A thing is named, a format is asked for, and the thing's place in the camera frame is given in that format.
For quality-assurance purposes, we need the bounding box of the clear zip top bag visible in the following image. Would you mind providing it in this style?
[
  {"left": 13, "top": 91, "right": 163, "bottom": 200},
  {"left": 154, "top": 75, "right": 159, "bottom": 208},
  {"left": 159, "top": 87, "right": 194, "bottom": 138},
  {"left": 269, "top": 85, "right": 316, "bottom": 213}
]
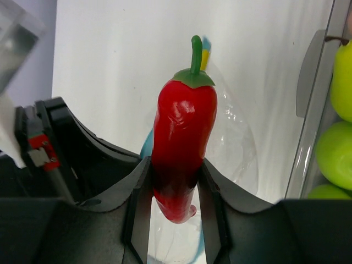
[{"left": 147, "top": 37, "right": 259, "bottom": 263}]

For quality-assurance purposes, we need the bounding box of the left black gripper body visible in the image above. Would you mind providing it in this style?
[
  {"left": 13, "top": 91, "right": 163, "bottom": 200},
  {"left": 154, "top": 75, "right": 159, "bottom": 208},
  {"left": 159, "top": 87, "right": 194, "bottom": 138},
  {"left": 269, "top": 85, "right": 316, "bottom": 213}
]
[{"left": 1, "top": 96, "right": 96, "bottom": 198}]

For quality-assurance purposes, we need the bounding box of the clear plastic food bin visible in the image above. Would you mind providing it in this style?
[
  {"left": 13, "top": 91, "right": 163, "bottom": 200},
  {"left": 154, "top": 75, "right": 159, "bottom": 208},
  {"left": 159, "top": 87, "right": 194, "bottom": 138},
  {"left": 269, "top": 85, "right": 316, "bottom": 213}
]
[{"left": 285, "top": 1, "right": 351, "bottom": 199}]

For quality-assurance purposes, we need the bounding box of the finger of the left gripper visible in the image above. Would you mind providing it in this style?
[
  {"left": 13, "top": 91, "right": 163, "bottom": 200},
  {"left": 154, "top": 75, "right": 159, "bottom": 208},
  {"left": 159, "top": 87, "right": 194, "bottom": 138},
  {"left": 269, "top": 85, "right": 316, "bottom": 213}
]
[{"left": 63, "top": 106, "right": 141, "bottom": 197}]

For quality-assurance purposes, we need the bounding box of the green apple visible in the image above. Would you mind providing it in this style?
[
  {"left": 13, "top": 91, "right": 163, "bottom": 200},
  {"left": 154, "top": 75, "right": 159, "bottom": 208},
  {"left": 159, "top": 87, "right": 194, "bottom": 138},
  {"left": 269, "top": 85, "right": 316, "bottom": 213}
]
[
  {"left": 315, "top": 121, "right": 351, "bottom": 191},
  {"left": 306, "top": 184, "right": 351, "bottom": 200}
]

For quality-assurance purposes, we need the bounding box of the red chili pepper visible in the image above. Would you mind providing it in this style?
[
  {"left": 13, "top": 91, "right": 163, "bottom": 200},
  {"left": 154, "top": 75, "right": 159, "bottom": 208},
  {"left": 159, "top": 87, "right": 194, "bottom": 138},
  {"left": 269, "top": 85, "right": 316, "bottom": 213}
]
[{"left": 151, "top": 35, "right": 217, "bottom": 224}]

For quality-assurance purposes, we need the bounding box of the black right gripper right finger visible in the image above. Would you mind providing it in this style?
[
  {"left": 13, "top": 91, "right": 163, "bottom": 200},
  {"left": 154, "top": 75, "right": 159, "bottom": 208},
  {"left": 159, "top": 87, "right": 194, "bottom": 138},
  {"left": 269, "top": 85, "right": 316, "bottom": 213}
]
[{"left": 198, "top": 161, "right": 351, "bottom": 263}]

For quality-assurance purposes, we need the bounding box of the green pear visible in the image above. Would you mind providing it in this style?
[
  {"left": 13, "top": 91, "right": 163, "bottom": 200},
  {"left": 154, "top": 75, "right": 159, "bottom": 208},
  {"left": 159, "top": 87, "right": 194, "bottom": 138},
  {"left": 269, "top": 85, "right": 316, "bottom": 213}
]
[{"left": 325, "top": 36, "right": 351, "bottom": 123}]

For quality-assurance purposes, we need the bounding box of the green apple front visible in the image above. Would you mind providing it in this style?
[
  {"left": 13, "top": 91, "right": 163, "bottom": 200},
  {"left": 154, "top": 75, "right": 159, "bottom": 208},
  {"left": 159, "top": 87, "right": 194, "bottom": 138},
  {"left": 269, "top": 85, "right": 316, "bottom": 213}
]
[{"left": 306, "top": 184, "right": 351, "bottom": 200}]

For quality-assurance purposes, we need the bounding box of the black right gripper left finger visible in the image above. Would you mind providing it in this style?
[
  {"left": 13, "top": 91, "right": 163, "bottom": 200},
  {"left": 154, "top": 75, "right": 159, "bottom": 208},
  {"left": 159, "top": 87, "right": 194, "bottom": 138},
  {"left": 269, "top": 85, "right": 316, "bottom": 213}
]
[{"left": 1, "top": 157, "right": 152, "bottom": 263}]

